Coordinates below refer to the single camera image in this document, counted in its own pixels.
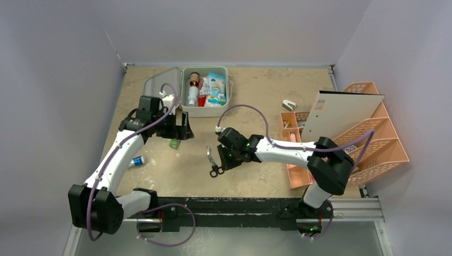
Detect white board folder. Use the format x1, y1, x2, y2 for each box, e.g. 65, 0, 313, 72
301, 91, 385, 142

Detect black handled scissors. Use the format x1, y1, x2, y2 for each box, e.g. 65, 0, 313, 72
206, 146, 224, 178

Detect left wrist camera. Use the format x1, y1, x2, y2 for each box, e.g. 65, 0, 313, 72
159, 91, 179, 115

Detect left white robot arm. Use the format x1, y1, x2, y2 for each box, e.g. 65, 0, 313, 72
68, 94, 194, 235

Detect grey storage case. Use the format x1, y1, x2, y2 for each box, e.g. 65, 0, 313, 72
142, 65, 234, 118

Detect blue white ointment tube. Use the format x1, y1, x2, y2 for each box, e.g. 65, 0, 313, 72
128, 156, 147, 168

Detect orange compartment tray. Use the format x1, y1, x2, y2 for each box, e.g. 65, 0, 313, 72
279, 111, 313, 189

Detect light blue wipes packet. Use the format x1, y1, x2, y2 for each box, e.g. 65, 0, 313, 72
205, 73, 227, 107

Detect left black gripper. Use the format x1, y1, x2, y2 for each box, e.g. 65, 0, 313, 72
151, 110, 192, 140

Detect brown bottle orange cap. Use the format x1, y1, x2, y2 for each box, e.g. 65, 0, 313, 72
189, 72, 200, 87

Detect orange plastic file rack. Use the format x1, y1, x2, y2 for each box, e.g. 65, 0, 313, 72
334, 103, 409, 186

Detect white plastic bottle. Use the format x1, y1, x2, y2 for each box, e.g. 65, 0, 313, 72
187, 86, 199, 107

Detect red first aid pouch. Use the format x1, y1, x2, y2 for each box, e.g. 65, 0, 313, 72
198, 95, 207, 107

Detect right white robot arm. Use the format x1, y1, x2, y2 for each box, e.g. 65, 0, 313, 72
215, 127, 354, 217

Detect small green medicine box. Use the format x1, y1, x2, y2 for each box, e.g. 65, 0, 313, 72
169, 139, 181, 149

